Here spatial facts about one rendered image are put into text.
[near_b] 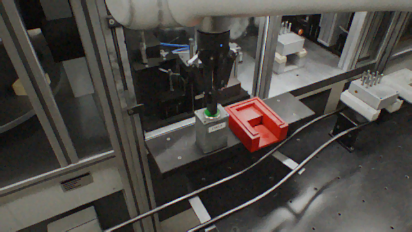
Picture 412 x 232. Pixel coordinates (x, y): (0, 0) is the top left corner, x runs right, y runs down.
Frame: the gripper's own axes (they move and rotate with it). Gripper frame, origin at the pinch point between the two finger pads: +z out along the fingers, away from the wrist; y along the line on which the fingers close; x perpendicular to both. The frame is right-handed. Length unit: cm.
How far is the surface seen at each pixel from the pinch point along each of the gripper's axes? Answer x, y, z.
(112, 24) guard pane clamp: -10.1, 19.3, -20.9
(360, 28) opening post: -11, -65, -2
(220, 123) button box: 3.0, -1.0, 5.8
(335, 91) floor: -85, -169, 107
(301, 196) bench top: 15.8, -26.1, 38.7
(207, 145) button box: 2.9, 2.8, 12.7
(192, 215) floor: -33, -6, 107
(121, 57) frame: -10.5, 18.6, -12.4
